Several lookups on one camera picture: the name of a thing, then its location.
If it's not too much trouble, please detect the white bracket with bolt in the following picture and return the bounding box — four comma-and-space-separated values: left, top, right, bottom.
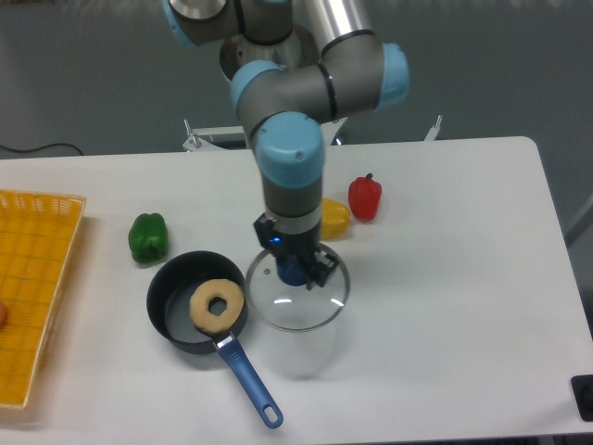
424, 115, 443, 142
182, 119, 246, 153

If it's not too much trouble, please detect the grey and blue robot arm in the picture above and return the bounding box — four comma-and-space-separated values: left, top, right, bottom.
163, 1, 410, 288

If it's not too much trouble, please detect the glass pot lid blue knob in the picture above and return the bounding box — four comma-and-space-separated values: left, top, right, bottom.
246, 246, 350, 333

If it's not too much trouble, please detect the white bracket with bolt left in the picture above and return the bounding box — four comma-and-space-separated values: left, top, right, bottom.
182, 119, 246, 153

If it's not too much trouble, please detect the yellow plastic basket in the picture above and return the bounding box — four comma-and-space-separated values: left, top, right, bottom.
1, 189, 86, 410

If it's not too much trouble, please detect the dark pot with blue handle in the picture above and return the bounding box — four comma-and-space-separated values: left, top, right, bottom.
146, 250, 284, 429

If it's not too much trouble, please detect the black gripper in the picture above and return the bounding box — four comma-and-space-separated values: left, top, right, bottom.
254, 213, 338, 290

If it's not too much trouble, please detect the green bell pepper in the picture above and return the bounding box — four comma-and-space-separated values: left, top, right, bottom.
128, 213, 169, 264

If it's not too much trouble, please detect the red bell pepper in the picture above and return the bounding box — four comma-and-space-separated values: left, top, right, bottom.
347, 172, 383, 223

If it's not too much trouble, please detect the black device at table corner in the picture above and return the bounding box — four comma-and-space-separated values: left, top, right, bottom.
571, 375, 593, 422

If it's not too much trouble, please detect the white bracket with bolt right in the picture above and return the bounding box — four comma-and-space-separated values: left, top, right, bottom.
424, 115, 443, 142

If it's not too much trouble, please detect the beige donut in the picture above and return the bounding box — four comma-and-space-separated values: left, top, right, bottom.
189, 279, 245, 337

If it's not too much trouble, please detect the black cable on floor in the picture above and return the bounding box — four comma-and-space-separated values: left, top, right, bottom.
0, 143, 85, 157

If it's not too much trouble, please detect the yellow bell pepper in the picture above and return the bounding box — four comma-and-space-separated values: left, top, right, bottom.
321, 197, 350, 240

